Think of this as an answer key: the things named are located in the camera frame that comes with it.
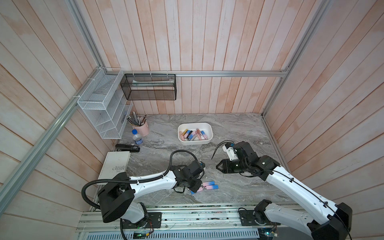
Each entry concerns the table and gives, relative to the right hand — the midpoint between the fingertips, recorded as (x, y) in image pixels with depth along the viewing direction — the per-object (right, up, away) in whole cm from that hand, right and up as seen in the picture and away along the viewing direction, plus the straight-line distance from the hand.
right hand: (218, 166), depth 76 cm
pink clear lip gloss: (-8, +15, +31) cm, 36 cm away
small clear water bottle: (-49, +13, +22) cm, 55 cm away
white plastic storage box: (-2, +21, +32) cm, 38 cm away
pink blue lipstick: (-12, +14, +29) cm, 35 cm away
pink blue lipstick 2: (-2, -13, +10) cm, 16 cm away
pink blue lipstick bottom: (-9, -14, +6) cm, 18 cm away
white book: (-62, -2, +17) cm, 65 cm away
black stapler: (-57, +7, +23) cm, 62 cm away
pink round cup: (-48, +18, +28) cm, 59 cm away
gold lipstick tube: (-18, +17, +32) cm, 40 cm away
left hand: (-12, -12, +5) cm, 18 cm away
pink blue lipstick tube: (-4, +15, +31) cm, 35 cm away
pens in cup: (-53, +25, +27) cm, 65 cm away
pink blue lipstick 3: (-2, -14, +8) cm, 16 cm away
